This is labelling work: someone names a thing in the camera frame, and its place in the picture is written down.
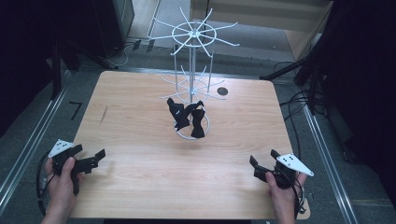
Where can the dark cabinet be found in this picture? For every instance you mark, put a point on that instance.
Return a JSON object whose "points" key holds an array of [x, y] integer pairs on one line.
{"points": [[120, 21]]}

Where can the black bow tie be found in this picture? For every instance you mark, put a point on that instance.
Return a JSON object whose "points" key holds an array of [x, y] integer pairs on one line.
{"points": [[197, 124], [180, 116]]}

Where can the person's right hand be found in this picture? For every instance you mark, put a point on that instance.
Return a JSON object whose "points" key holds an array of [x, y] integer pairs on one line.
{"points": [[285, 202]]}

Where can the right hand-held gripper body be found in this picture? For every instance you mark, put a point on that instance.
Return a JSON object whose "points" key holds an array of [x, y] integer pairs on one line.
{"points": [[294, 163]]}

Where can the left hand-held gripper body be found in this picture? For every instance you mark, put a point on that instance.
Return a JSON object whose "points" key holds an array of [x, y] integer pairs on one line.
{"points": [[59, 149]]}

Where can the metal floor rail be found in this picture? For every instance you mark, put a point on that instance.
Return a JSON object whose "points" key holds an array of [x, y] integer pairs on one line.
{"points": [[34, 140], [327, 165]]}

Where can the person's left hand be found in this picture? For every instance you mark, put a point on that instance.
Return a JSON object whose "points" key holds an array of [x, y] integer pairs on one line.
{"points": [[62, 189]]}

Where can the black tripod stand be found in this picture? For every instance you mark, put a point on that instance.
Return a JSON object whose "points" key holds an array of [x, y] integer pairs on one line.
{"points": [[56, 71], [311, 87]]}

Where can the black round table grommet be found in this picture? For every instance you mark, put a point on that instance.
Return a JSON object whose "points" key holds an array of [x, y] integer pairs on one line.
{"points": [[222, 91]]}

